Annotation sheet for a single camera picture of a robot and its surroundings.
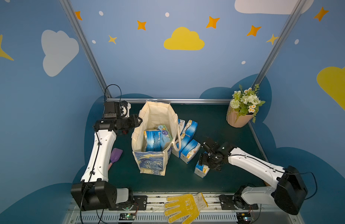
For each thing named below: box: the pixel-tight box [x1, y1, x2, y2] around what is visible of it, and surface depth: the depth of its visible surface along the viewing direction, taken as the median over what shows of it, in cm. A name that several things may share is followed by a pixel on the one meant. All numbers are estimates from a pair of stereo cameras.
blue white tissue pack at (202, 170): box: [193, 160, 211, 179], surface depth 80 cm
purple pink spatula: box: [108, 147, 124, 171], surface depth 92 cm
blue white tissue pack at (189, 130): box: [180, 119, 199, 140], surface depth 98 cm
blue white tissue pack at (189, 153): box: [179, 139, 199, 164], surface depth 88 cm
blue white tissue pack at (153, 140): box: [143, 129, 162, 152], surface depth 82 cm
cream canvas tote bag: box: [131, 100, 182, 176], surface depth 82 cm
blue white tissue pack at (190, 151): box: [179, 139, 201, 164], surface depth 88 cm
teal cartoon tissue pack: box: [157, 124, 173, 152], surface depth 86 cm
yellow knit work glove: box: [164, 192, 209, 224], surface depth 75 cm
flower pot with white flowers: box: [226, 84, 266, 128], surface depth 90 cm
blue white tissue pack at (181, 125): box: [178, 119, 186, 136], surface depth 100 cm
